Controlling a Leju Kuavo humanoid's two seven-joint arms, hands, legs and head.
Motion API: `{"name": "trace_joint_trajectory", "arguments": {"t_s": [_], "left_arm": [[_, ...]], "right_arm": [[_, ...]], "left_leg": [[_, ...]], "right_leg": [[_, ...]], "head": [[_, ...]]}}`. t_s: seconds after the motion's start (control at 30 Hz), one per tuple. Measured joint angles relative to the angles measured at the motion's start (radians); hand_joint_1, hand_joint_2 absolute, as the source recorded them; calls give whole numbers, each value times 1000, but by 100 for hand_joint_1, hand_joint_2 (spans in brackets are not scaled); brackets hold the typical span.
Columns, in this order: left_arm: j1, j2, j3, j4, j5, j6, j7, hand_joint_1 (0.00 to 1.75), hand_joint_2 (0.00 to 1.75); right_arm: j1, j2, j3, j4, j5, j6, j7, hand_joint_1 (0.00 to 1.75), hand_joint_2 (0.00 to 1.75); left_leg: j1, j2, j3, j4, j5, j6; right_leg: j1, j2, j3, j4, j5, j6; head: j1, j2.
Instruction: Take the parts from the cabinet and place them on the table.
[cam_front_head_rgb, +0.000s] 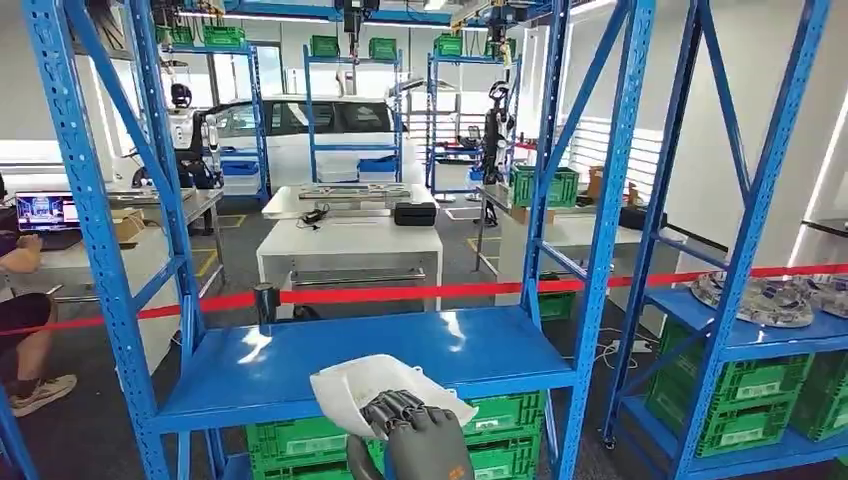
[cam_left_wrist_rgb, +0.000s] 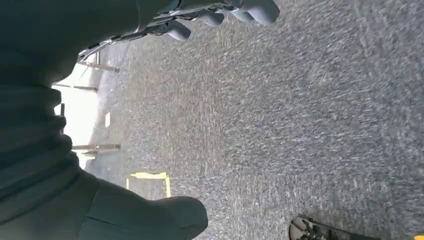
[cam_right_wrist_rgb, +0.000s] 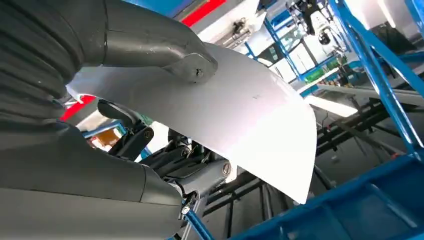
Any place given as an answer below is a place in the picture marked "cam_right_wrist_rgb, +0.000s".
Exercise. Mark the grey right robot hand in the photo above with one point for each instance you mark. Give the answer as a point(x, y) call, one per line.
point(82, 185)

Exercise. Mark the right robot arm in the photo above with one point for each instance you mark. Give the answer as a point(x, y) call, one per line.
point(36, 56)

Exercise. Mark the blue steel shelf rack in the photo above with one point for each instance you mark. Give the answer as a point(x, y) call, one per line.
point(364, 198)

